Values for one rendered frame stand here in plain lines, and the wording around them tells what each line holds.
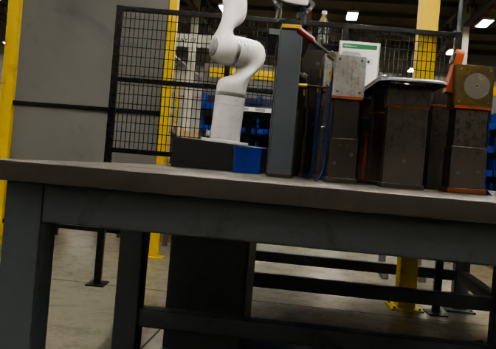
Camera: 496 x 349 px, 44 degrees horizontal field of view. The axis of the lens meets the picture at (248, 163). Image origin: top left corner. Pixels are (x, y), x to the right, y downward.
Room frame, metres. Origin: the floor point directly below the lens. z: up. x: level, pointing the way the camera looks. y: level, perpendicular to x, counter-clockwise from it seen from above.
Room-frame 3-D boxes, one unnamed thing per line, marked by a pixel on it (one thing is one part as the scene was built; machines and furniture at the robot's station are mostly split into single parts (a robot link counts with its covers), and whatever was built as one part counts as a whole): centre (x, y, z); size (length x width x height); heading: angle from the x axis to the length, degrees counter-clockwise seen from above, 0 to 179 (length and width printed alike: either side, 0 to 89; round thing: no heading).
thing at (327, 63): (2.01, -0.26, 0.90); 0.13 x 0.08 x 0.41; 89
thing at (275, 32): (2.12, -0.10, 1.16); 0.37 x 0.14 x 0.02; 179
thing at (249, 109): (3.24, -0.26, 1.02); 0.90 x 0.22 x 0.03; 89
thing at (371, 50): (3.36, -0.56, 1.30); 0.23 x 0.02 x 0.31; 89
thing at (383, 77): (2.32, -0.45, 1.00); 1.38 x 0.22 x 0.02; 179
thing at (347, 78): (1.75, -0.25, 0.88); 0.12 x 0.07 x 0.36; 89
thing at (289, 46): (1.86, -0.10, 0.92); 0.08 x 0.08 x 0.44; 89
